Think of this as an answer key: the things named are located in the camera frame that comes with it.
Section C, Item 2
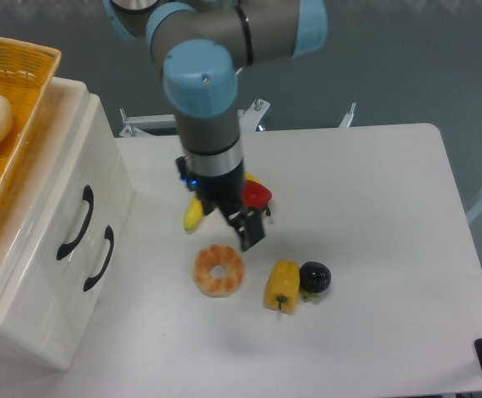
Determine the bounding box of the red bell pepper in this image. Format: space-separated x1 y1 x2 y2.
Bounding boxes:
241 180 272 216

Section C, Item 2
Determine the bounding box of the black round fruit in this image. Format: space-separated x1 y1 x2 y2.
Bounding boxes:
299 261 332 301

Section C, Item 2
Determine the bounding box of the orange glazed donut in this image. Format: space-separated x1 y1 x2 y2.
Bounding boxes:
192 245 245 298

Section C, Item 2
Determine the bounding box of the white drawer cabinet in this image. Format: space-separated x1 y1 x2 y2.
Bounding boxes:
0 78 134 370

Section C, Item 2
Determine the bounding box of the white bracket right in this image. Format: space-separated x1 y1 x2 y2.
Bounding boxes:
339 102 357 129

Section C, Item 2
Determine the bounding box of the orange wicker basket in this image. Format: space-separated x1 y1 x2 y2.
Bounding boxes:
0 36 61 207

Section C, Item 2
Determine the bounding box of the black lower drawer handle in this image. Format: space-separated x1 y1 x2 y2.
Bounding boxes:
83 225 115 292

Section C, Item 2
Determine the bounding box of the yellow bell pepper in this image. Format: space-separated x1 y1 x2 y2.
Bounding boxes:
263 259 300 314

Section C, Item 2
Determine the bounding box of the white drawer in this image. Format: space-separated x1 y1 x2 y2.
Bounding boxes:
0 95 134 328

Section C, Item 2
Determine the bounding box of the white robot mount bracket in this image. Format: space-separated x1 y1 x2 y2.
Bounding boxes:
118 99 270 138

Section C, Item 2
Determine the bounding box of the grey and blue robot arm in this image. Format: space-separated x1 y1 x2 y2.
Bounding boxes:
105 0 329 250

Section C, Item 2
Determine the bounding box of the yellow banana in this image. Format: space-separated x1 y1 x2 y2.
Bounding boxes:
183 172 267 233

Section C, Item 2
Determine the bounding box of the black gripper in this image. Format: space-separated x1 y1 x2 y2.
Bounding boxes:
175 156 265 252

